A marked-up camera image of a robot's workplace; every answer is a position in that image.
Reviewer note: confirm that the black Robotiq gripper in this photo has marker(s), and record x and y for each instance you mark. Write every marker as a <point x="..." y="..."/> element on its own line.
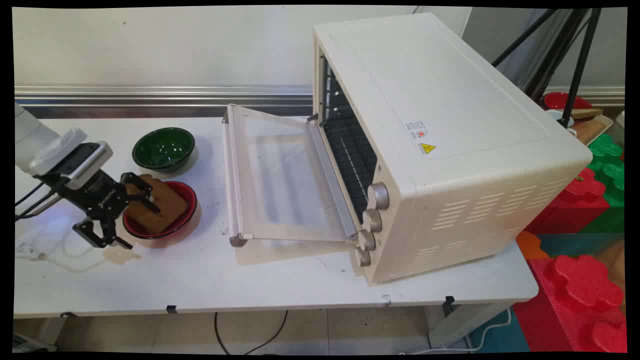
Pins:
<point x="97" y="196"/>

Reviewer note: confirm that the cream glass oven door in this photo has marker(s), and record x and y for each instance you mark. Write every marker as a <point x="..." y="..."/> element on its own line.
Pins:
<point x="280" y="180"/>

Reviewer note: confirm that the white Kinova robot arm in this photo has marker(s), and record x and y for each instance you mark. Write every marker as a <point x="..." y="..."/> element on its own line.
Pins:
<point x="31" y="136"/>

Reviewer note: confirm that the brown toast slice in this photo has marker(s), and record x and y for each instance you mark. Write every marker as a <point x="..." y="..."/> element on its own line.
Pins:
<point x="167" y="207"/>

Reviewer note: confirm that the red bowl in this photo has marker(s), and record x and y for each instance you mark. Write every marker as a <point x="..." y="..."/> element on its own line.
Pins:
<point x="556" y="101"/>
<point x="186" y="222"/>

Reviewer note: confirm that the green bowl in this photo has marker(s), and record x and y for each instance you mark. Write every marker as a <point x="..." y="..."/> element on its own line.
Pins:
<point x="163" y="148"/>

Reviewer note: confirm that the large silver oven knob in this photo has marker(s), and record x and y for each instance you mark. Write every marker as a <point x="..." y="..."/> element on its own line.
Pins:
<point x="379" y="196"/>

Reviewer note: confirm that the white printed label sticker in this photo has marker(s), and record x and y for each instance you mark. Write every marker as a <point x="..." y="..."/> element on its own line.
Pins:
<point x="416" y="130"/>

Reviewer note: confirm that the yellow warning sticker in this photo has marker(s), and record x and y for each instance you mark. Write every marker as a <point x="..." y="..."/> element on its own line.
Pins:
<point x="427" y="148"/>

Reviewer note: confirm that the cream toaster oven body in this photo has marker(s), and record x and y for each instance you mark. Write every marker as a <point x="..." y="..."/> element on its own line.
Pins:
<point x="450" y="100"/>

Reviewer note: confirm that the white table leg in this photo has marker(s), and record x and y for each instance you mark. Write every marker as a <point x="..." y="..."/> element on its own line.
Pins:
<point x="470" y="322"/>

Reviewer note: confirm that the teal floor mat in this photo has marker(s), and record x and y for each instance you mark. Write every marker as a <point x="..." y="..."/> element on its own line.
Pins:
<point x="500" y="337"/>

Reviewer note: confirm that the orange foam block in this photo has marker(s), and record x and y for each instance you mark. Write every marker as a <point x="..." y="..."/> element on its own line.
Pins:
<point x="531" y="246"/>

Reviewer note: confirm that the white bowl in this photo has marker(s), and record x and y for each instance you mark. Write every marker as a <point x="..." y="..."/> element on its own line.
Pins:
<point x="555" y="116"/>

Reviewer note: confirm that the small red foam block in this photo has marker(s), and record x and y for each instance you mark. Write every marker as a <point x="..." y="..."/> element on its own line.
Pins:
<point x="570" y="205"/>

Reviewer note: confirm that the teal foam block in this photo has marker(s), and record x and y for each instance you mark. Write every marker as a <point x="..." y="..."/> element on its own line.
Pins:
<point x="580" y="244"/>

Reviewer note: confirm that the large red foam block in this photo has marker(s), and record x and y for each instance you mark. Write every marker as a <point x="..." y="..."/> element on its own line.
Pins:
<point x="575" y="300"/>

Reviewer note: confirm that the cream plastic tray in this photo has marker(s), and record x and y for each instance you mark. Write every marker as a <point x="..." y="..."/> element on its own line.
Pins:
<point x="590" y="129"/>

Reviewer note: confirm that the wooden board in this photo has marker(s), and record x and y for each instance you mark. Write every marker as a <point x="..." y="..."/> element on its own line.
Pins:
<point x="587" y="113"/>

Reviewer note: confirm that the black tripod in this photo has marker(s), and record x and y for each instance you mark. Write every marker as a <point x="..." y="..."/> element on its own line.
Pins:
<point x="582" y="55"/>

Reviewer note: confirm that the green foam block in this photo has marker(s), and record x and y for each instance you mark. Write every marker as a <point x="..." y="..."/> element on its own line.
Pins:
<point x="607" y="165"/>

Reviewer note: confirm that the grey finned wrist camera box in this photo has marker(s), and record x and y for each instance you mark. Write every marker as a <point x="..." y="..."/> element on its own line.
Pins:
<point x="90" y="162"/>

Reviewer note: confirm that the silver metal wall rail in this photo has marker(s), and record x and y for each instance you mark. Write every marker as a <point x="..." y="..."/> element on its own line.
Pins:
<point x="150" y="95"/>

